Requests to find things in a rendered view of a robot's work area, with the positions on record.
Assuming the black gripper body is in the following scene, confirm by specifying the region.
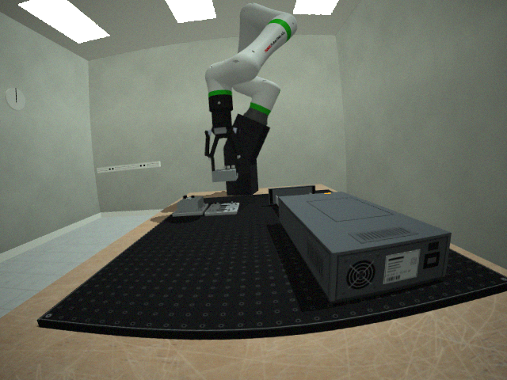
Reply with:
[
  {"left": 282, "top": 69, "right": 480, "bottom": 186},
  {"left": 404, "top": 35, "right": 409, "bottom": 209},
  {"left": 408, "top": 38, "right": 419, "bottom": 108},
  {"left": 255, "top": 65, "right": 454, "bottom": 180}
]
[{"left": 212, "top": 110, "right": 233, "bottom": 139}]

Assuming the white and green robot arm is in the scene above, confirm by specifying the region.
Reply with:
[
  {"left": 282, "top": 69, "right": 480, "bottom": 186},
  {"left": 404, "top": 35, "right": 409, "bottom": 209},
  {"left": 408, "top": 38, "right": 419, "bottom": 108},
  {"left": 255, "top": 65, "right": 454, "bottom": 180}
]
[{"left": 205, "top": 3, "right": 297, "bottom": 126}]

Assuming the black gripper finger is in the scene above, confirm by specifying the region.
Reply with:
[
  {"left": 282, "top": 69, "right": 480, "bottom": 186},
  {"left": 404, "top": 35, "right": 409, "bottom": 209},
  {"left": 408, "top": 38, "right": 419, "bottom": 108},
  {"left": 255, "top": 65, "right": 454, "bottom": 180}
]
[
  {"left": 226, "top": 127, "right": 243, "bottom": 173},
  {"left": 204, "top": 130, "right": 219, "bottom": 172}
]

